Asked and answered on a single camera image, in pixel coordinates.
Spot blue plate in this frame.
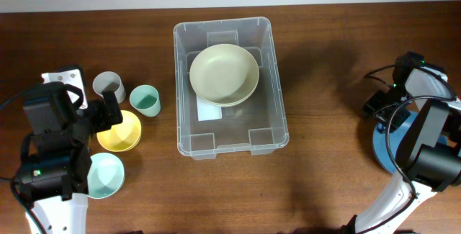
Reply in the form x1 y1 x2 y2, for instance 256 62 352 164
372 110 449 176

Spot grey cup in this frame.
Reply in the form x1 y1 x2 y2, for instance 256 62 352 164
92 71 126 104

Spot mint green cup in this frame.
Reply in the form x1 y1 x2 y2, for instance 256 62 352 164
129 84 161 117

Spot yellow small bowl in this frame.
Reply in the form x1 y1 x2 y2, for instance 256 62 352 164
97 110 142 153

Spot mint small bowl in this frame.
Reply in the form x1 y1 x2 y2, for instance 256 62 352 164
87 153 125 199

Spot beige bowl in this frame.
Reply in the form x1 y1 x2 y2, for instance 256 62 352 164
189 44 260 92

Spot cream plate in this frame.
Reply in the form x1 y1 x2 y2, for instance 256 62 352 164
194 84 258 107

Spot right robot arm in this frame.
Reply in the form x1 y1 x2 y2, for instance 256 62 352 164
341 52 460 233

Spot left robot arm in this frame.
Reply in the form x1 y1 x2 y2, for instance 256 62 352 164
10 65 123 233

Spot white label in container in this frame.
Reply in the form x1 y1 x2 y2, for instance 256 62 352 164
196 96 223 122

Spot clear plastic storage container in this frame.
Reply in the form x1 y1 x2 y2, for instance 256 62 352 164
173 17 289 160

